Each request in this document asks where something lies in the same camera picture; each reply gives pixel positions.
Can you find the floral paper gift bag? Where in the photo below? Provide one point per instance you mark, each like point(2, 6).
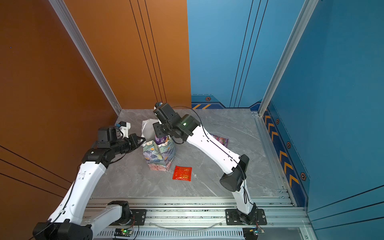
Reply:
point(158, 157)

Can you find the aluminium table edge rail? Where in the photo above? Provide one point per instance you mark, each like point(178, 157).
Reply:
point(272, 157)

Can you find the purple Fox's berries candy bag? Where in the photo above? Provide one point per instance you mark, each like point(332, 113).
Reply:
point(162, 140)

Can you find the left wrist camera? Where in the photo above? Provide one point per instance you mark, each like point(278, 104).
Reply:
point(124, 128)

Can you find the aluminium corner post left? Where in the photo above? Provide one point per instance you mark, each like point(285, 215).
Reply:
point(76, 36)

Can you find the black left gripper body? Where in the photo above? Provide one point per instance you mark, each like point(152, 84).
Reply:
point(127, 145)

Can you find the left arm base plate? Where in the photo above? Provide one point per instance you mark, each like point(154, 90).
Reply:
point(137, 218)

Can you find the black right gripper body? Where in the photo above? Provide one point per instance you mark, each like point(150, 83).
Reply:
point(162, 130)

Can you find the aluminium corner post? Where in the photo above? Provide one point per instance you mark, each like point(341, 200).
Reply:
point(76, 36)
point(295, 36)

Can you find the right circuit board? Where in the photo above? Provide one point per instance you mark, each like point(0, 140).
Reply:
point(252, 233)

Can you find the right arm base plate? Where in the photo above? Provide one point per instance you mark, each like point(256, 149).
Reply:
point(231, 216)

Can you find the left green circuit board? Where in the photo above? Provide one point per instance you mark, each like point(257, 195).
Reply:
point(125, 232)

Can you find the red snack packet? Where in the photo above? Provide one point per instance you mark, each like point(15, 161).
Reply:
point(182, 173)

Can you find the aluminium corner post right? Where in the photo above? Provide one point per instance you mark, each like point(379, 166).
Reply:
point(295, 36)

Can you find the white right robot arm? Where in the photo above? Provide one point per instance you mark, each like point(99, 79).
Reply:
point(234, 166)

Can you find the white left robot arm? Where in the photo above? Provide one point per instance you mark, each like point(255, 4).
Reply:
point(65, 223)

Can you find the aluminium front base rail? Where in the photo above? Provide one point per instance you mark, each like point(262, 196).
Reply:
point(203, 218)

